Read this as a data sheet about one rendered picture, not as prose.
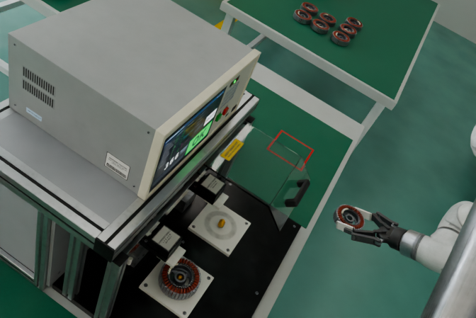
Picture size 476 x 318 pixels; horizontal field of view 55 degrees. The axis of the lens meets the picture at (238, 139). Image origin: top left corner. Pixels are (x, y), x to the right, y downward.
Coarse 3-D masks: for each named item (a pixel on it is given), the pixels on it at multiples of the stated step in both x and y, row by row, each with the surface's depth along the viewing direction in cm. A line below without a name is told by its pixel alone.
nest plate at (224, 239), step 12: (204, 216) 143; (216, 216) 144; (228, 216) 146; (240, 216) 147; (192, 228) 138; (204, 228) 139; (216, 228) 141; (228, 228) 142; (240, 228) 144; (204, 240) 138; (216, 240) 138; (228, 240) 139; (228, 252) 136
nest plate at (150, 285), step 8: (160, 264) 126; (152, 272) 124; (200, 272) 129; (144, 280) 122; (152, 280) 122; (208, 280) 128; (144, 288) 120; (152, 288) 121; (200, 288) 125; (152, 296) 120; (160, 296) 120; (192, 296) 123; (200, 296) 124; (168, 304) 119; (176, 304) 120; (184, 304) 121; (192, 304) 121; (176, 312) 118; (184, 312) 119
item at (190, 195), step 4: (188, 192) 142; (192, 192) 142; (184, 196) 140; (188, 196) 141; (192, 196) 142; (180, 200) 139; (184, 200) 139; (188, 200) 140; (192, 200) 146; (180, 204) 140; (184, 204) 139; (188, 204) 144; (176, 208) 142; (180, 208) 141; (184, 208) 142
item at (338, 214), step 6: (336, 210) 164; (342, 210) 164; (348, 210) 166; (354, 210) 166; (336, 216) 162; (342, 216) 162; (348, 216) 165; (354, 216) 166; (360, 216) 165; (348, 222) 161; (360, 222) 163; (360, 228) 161
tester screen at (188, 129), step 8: (208, 104) 101; (216, 104) 107; (200, 112) 98; (208, 112) 104; (192, 120) 96; (200, 120) 103; (184, 128) 94; (192, 128) 100; (176, 136) 93; (184, 136) 98; (168, 144) 91; (176, 144) 96; (184, 144) 102; (168, 152) 94; (176, 152) 100; (184, 152) 106; (160, 160) 92; (168, 160) 97; (160, 168) 95; (152, 184) 97
